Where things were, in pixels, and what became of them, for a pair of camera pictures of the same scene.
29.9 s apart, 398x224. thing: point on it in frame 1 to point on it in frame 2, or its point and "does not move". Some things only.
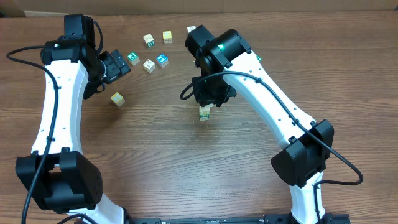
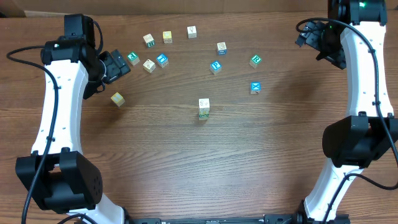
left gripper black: x=115 y=64 does not move
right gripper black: x=205 y=98 to x=326 y=55
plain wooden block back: x=189 y=28 does not move
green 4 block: x=204 y=117 does not move
